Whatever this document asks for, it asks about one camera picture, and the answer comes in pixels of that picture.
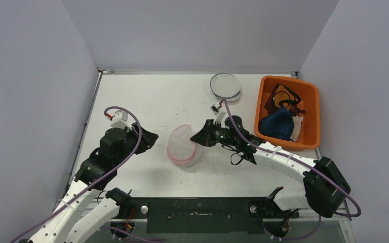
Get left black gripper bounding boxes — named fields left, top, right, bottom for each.
left=114, top=122, right=158, bottom=167

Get pink-trimmed mesh laundry bag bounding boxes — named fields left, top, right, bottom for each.
left=167, top=124, right=202, bottom=168

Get blue-trimmed mesh laundry bag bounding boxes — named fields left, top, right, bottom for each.
left=210, top=72, right=241, bottom=102

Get navy blue bra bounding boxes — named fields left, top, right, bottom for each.
left=258, top=108, right=294, bottom=141

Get orange and black bra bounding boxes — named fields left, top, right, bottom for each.
left=270, top=84, right=301, bottom=111

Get beige lace bra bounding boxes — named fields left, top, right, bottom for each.
left=290, top=116, right=304, bottom=142

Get red bra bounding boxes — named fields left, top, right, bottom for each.
left=264, top=98, right=306, bottom=116

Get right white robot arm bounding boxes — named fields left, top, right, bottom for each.
left=191, top=115, right=351, bottom=218

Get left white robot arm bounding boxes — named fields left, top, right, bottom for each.
left=16, top=121, right=159, bottom=242

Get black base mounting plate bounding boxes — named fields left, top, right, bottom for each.
left=111, top=197, right=299, bottom=234

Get orange plastic bin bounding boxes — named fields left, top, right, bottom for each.
left=254, top=75, right=321, bottom=151

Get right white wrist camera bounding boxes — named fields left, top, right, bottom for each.
left=210, top=102, right=226, bottom=125

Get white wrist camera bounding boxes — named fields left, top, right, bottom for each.
left=210, top=102, right=226, bottom=125
left=105, top=110, right=131, bottom=130

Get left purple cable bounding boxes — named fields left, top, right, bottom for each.
left=10, top=106, right=143, bottom=243

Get purple cable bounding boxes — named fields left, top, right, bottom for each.
left=222, top=98, right=362, bottom=218
left=10, top=106, right=143, bottom=243

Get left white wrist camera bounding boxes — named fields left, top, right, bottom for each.
left=105, top=110, right=131, bottom=130

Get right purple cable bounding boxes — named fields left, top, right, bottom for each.
left=222, top=98, right=362, bottom=218

